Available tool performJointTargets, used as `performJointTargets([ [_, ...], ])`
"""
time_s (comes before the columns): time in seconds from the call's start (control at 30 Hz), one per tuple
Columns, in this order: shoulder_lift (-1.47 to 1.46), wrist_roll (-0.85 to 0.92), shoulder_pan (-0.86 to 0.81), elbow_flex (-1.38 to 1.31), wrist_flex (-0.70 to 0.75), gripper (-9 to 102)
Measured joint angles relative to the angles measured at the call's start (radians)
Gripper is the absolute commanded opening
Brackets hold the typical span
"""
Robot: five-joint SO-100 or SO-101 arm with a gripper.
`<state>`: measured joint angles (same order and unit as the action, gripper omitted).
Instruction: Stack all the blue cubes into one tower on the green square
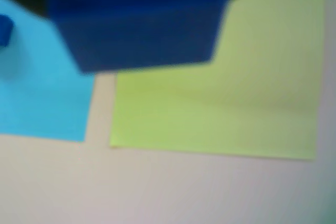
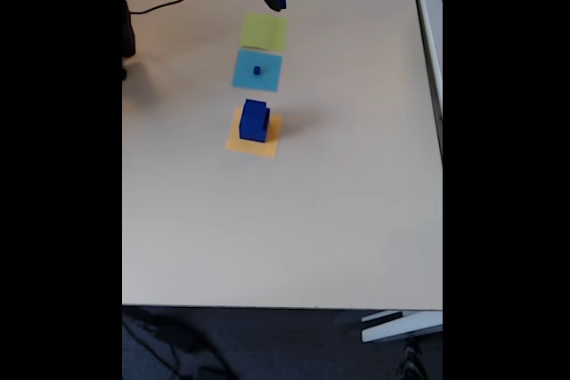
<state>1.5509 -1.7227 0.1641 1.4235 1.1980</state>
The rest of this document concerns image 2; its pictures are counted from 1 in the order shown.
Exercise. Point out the green paper square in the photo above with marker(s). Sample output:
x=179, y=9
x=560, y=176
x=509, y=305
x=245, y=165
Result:
x=263, y=32

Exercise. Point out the light blue paper square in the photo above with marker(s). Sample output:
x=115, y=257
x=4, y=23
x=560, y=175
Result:
x=245, y=79

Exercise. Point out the orange paper square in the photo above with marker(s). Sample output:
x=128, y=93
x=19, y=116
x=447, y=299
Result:
x=249, y=148

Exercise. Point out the large blue cube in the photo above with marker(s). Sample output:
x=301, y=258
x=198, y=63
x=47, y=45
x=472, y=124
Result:
x=251, y=133

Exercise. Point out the black stand leg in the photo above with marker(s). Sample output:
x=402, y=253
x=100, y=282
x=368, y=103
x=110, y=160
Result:
x=412, y=362

